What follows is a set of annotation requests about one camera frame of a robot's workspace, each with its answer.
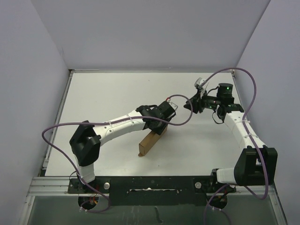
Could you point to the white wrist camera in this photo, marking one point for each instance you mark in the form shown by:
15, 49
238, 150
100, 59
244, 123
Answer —
173, 105
201, 85

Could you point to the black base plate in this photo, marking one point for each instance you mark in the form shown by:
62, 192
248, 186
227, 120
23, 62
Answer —
150, 191

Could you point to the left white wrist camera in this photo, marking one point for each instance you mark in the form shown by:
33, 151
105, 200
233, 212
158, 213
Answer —
173, 105

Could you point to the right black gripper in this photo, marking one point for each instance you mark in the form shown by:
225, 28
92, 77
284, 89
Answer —
197, 102

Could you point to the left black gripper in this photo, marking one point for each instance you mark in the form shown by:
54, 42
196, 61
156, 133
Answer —
158, 130

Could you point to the brown cardboard box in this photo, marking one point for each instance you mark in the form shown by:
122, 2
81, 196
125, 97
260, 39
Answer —
148, 142

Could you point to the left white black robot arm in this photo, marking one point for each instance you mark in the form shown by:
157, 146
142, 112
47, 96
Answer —
87, 139

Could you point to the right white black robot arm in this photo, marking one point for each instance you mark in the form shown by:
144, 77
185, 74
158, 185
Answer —
256, 164

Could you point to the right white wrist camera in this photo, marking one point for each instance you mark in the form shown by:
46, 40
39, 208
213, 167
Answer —
201, 85

